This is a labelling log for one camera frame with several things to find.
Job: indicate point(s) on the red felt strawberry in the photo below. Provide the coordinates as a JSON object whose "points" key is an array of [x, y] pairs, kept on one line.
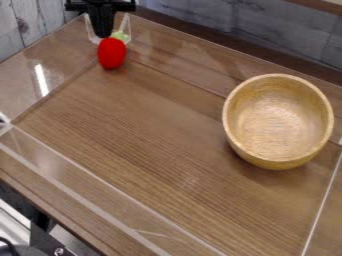
{"points": [[112, 50]]}

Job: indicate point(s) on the clear acrylic tray wall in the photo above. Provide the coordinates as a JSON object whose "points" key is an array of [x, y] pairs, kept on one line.
{"points": [[117, 151]]}

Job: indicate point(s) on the black metal table bracket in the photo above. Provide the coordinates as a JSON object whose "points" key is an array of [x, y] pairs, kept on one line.
{"points": [[45, 243]]}

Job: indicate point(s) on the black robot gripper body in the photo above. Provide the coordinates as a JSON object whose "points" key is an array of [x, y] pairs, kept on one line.
{"points": [[113, 5]]}

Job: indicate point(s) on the light wooden bowl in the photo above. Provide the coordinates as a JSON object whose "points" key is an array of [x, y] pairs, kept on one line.
{"points": [[277, 121]]}

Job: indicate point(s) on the clear acrylic corner bracket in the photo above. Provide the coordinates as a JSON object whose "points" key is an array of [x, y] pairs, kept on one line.
{"points": [[124, 28]]}

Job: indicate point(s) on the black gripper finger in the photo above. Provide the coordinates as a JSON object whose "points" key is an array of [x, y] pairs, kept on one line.
{"points": [[96, 24], [108, 18]]}

